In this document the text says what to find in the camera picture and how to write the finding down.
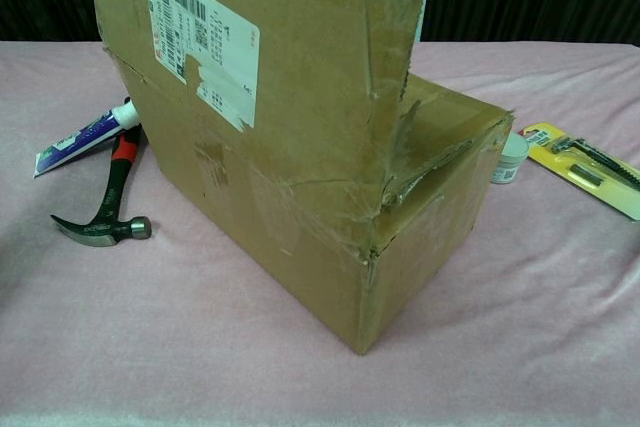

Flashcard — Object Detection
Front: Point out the brown cardboard shipping box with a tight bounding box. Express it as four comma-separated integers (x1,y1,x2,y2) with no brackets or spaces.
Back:
77,0,516,357

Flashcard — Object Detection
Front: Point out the small white round jar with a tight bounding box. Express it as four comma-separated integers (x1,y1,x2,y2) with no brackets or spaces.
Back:
489,132,530,185

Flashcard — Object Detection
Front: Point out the red black claw hammer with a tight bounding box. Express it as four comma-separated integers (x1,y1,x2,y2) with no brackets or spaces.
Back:
49,96,153,250

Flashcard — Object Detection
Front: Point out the pink table cloth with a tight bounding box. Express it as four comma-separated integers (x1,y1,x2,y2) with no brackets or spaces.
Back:
0,39,640,427

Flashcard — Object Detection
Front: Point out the purple white toothpaste tube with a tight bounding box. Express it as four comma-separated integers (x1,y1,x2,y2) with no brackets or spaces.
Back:
33,100,139,179

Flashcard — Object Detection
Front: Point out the yellow razor blister pack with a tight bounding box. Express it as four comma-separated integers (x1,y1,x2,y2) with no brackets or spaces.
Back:
519,121,640,222

